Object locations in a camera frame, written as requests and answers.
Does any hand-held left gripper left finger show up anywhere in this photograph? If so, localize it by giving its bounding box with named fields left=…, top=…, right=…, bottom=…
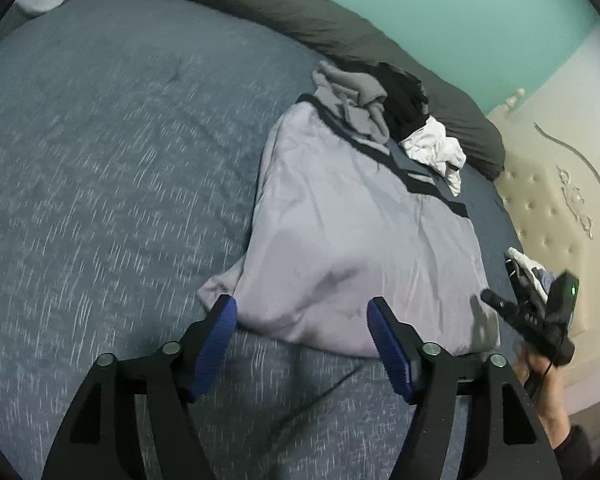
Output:
left=42, top=295, right=238, bottom=480

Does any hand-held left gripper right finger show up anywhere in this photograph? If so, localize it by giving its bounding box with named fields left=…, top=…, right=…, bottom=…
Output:
left=367, top=296, right=563, bottom=480

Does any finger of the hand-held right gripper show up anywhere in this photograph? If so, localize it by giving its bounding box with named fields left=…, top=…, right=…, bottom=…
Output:
left=481, top=288, right=546, bottom=333
left=512, top=272, right=548, bottom=313

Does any grey jacket with black collar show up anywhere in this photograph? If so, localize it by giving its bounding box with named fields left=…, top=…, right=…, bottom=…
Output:
left=198, top=94, right=502, bottom=359

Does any person's right forearm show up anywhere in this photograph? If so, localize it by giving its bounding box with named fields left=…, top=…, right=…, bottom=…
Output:
left=535, top=407, right=594, bottom=480

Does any folded clothes stack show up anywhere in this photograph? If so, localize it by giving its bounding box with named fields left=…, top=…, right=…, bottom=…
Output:
left=503, top=247, right=557, bottom=307

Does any person's right hand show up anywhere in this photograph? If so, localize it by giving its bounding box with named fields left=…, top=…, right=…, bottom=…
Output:
left=512, top=347, right=566, bottom=413

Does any cream bed headboard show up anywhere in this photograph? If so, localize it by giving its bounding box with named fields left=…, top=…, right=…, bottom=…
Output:
left=485, top=87, right=600, bottom=402

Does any black garment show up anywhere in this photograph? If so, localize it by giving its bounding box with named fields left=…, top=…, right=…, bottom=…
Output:
left=374, top=62, right=434, bottom=142

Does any dark grey bolster pillow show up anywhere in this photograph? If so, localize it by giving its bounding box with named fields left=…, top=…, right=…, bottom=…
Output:
left=118, top=0, right=506, bottom=182

